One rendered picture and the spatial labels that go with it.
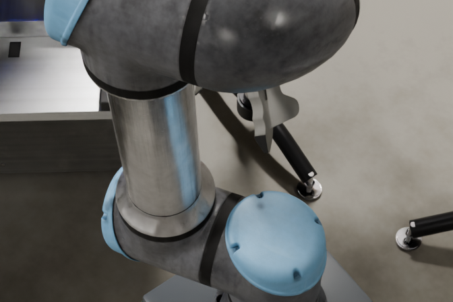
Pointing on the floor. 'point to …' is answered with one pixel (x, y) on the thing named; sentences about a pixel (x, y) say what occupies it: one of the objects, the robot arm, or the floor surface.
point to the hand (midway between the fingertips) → (226, 127)
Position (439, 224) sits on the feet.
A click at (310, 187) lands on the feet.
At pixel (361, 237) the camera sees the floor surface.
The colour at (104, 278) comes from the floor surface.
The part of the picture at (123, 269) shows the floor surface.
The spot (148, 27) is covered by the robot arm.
